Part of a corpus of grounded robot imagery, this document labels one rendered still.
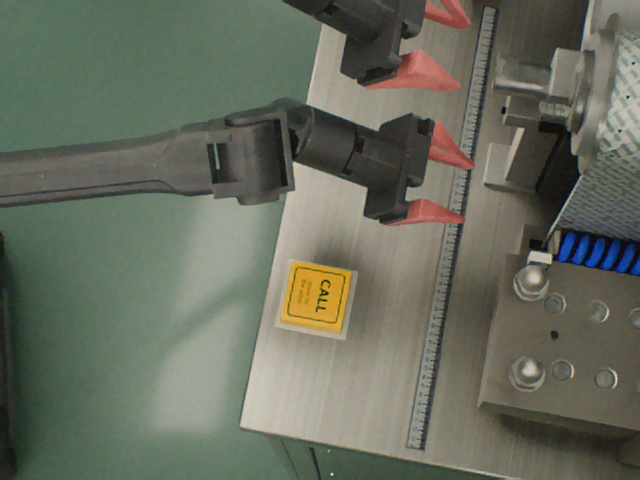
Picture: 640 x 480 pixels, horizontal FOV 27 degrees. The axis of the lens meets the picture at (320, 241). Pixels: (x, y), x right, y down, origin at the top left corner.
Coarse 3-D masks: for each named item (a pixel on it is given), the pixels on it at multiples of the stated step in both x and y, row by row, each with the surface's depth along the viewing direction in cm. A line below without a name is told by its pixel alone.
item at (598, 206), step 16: (576, 192) 127; (592, 192) 126; (608, 192) 125; (624, 192) 124; (576, 208) 131; (592, 208) 130; (608, 208) 129; (624, 208) 128; (560, 224) 137; (576, 224) 136; (592, 224) 135; (608, 224) 134; (624, 224) 133; (624, 240) 139
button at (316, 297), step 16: (304, 272) 149; (320, 272) 149; (336, 272) 149; (288, 288) 148; (304, 288) 148; (320, 288) 148; (336, 288) 148; (288, 304) 148; (304, 304) 148; (320, 304) 148; (336, 304) 148; (288, 320) 147; (304, 320) 147; (320, 320) 147; (336, 320) 147
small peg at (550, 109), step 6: (540, 102) 119; (546, 102) 119; (552, 102) 119; (540, 108) 119; (546, 108) 119; (552, 108) 119; (558, 108) 119; (564, 108) 119; (570, 108) 119; (540, 114) 120; (546, 114) 119; (552, 114) 119; (558, 114) 119; (564, 114) 119
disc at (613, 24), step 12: (612, 24) 116; (612, 36) 115; (612, 48) 113; (612, 60) 112; (612, 72) 111; (612, 84) 111; (600, 120) 112; (600, 132) 113; (588, 156) 116; (588, 168) 116
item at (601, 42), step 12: (600, 36) 115; (600, 48) 114; (600, 60) 114; (600, 72) 113; (600, 84) 113; (588, 96) 115; (600, 96) 113; (588, 108) 114; (600, 108) 113; (588, 120) 114; (576, 132) 120; (588, 132) 115; (576, 144) 118; (588, 144) 116
